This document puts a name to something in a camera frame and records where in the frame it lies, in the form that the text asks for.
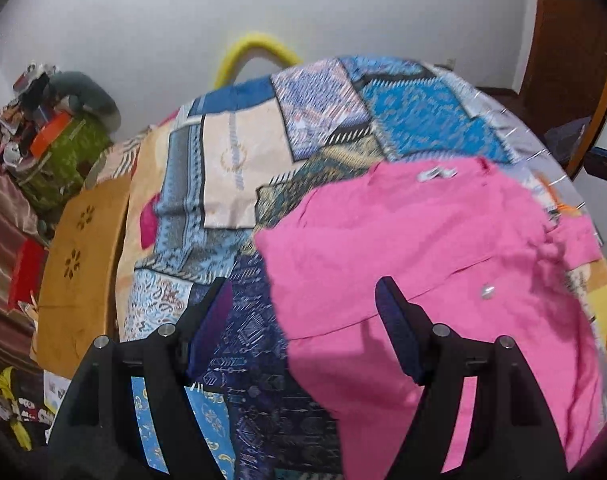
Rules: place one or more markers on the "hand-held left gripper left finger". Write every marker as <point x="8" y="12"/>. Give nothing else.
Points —
<point x="211" y="325"/>

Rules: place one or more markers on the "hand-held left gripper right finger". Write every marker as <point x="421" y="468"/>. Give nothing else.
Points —
<point x="401" y="330"/>

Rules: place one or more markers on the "pink shirt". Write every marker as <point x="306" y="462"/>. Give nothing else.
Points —
<point x="383" y="230"/>

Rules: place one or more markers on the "wooden board with flower cutouts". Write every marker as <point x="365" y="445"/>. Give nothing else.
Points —
<point x="78" y="280"/>

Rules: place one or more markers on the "white paper sheets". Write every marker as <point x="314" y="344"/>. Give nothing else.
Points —
<point x="56" y="390"/>

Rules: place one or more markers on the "patchwork printed bedsheet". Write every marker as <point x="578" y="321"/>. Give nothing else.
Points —
<point x="233" y="150"/>

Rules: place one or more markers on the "red cloth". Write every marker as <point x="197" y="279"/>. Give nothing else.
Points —
<point x="28" y="270"/>

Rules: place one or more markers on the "black printed cloth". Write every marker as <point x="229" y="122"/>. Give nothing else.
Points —
<point x="13" y="410"/>

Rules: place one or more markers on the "green patterned bag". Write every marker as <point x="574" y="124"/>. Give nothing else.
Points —
<point x="68" y="155"/>

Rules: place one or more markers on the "striped brown curtain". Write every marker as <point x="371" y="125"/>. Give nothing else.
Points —
<point x="3" y="210"/>

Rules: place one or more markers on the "dark cloth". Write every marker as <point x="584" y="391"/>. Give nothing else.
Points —
<point x="566" y="137"/>

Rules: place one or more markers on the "grey pillow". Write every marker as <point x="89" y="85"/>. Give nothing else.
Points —
<point x="91" y="92"/>

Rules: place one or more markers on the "yellow foam tube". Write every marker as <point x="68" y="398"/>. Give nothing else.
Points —
<point x="253" y="40"/>

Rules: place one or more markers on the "pile of assorted clutter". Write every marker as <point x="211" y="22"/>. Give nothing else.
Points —
<point x="23" y="105"/>

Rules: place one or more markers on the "brown wooden door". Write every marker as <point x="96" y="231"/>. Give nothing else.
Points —
<point x="568" y="35"/>

